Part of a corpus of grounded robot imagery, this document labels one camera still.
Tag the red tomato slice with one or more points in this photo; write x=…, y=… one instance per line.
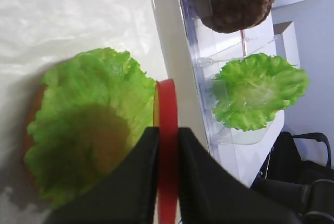
x=165, y=118

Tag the right clear acrylic rack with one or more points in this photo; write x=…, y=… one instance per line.
x=209, y=52

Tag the metal baking tray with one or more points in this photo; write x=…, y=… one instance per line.
x=174, y=44

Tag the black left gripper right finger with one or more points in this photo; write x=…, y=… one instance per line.
x=209, y=194

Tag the green lettuce leaf in rack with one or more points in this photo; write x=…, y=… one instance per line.
x=251, y=91

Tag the white paper tray liner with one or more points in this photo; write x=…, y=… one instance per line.
x=35, y=34

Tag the green lettuce leaf on tray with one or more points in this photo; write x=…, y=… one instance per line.
x=94, y=110

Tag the bottom bun under lettuce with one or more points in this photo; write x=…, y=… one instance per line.
x=36, y=103

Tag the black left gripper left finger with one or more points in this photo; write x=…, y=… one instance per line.
x=127, y=195

